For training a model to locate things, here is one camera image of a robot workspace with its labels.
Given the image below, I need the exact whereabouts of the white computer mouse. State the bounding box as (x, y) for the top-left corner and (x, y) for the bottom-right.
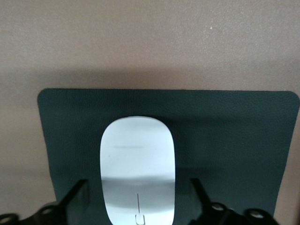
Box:
(99, 115), (177, 225)

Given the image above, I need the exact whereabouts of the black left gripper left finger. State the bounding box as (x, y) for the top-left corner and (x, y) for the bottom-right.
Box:
(60, 179), (90, 225)

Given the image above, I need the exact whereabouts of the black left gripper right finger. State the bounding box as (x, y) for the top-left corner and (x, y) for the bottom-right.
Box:
(189, 178), (223, 225)

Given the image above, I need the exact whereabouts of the black mouse pad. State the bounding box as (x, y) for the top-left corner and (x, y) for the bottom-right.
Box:
(37, 88), (300, 225)

